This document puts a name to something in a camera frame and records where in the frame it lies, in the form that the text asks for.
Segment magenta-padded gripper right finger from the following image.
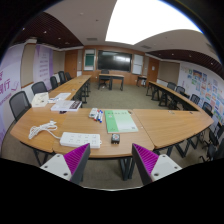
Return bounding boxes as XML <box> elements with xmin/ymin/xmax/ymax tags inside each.
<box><xmin>131</xmin><ymin>143</ymin><xmax>183</xmax><ymax>186</ymax></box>

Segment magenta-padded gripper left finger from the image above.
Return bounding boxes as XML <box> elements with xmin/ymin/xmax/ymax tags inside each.
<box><xmin>39</xmin><ymin>143</ymin><xmax>92</xmax><ymax>186</ymax></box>

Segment black charger block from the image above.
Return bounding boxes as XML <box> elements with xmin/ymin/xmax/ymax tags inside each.
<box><xmin>110</xmin><ymin>133</ymin><xmax>121</xmax><ymax>145</ymax></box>

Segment white power strip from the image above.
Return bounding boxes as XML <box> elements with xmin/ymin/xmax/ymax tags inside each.
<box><xmin>59</xmin><ymin>131</ymin><xmax>102</xmax><ymax>150</ymax></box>

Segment green and white booklet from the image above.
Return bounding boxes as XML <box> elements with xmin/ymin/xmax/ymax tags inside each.
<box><xmin>104</xmin><ymin>109</ymin><xmax>139</xmax><ymax>134</ymax></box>

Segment thick white book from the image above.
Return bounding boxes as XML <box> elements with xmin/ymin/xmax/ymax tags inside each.
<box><xmin>50</xmin><ymin>99</ymin><xmax>83</xmax><ymax>113</ymax></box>

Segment white paper sheets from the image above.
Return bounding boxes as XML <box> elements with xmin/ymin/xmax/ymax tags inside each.
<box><xmin>47</xmin><ymin>92</ymin><xmax>72</xmax><ymax>104</ymax></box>

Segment long wooden table row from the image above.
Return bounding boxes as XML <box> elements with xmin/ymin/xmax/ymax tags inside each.
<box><xmin>146</xmin><ymin>80</ymin><xmax>203</xmax><ymax>113</ymax></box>

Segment group of black chairs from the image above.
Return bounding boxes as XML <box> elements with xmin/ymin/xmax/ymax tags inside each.
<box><xmin>166</xmin><ymin>81</ymin><xmax>224</xmax><ymax>163</ymax></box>

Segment black mesh office chair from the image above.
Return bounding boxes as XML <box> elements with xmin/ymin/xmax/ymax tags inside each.
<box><xmin>8</xmin><ymin>90</ymin><xmax>33</xmax><ymax>123</ymax></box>
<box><xmin>30</xmin><ymin>81</ymin><xmax>49</xmax><ymax>96</ymax></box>

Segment row of black office chairs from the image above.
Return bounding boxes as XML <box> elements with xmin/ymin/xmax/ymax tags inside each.
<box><xmin>49</xmin><ymin>70</ymin><xmax>73</xmax><ymax>90</ymax></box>

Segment small wooden side table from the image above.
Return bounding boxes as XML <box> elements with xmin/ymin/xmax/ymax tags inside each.
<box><xmin>136</xmin><ymin>75</ymin><xmax>148</xmax><ymax>88</ymax></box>

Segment black desk chair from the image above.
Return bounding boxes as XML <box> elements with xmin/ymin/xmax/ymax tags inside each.
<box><xmin>99</xmin><ymin>69</ymin><xmax>111</xmax><ymax>89</ymax></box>

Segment wooden desk with black legs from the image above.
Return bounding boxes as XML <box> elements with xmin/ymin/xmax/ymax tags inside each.
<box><xmin>98</xmin><ymin>73</ymin><xmax>125</xmax><ymax>92</ymax></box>

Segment orange wooden door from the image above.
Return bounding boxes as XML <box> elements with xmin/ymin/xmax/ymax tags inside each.
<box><xmin>146</xmin><ymin>57</ymin><xmax>160</xmax><ymax>84</ymax></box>
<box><xmin>64</xmin><ymin>49</ymin><xmax>79</xmax><ymax>79</ymax></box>

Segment bright ceiling light panel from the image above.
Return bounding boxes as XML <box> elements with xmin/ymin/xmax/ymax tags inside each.
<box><xmin>104</xmin><ymin>0</ymin><xmax>203</xmax><ymax>46</ymax></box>

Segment white coiled power cable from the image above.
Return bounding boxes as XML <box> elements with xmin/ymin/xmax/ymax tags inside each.
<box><xmin>27</xmin><ymin>120</ymin><xmax>63</xmax><ymax>140</ymax></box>

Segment colourful wall poster display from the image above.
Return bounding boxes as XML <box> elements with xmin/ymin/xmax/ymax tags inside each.
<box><xmin>179</xmin><ymin>64</ymin><xmax>224</xmax><ymax>126</ymax></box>

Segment white wall board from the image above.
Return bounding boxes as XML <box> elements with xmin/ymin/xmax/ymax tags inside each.
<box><xmin>132</xmin><ymin>53</ymin><xmax>145</xmax><ymax>76</ymax></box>

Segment narrow purple wall banner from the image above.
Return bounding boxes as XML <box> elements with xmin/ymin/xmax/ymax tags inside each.
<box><xmin>32</xmin><ymin>44</ymin><xmax>54</xmax><ymax>91</ymax></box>

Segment large purple wall banner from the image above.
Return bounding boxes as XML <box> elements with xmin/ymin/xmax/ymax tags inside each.
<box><xmin>0</xmin><ymin>44</ymin><xmax>26</xmax><ymax>148</ymax></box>

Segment green framed wall board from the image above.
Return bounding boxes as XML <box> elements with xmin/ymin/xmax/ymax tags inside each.
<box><xmin>83</xmin><ymin>49</ymin><xmax>96</xmax><ymax>71</ymax></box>

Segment large black wall screen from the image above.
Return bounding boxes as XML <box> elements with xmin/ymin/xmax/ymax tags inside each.
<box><xmin>97</xmin><ymin>50</ymin><xmax>133</xmax><ymax>72</ymax></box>

